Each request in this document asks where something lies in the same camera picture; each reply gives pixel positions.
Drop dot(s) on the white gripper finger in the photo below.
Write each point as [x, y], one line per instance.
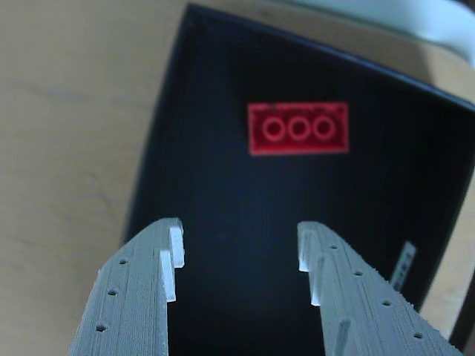
[130, 296]
[363, 315]

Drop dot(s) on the black rectangular bin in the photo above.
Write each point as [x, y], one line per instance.
[230, 193]

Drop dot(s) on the red lego block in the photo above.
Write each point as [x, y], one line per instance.
[297, 128]

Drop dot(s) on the white table frame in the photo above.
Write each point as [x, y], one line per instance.
[445, 22]

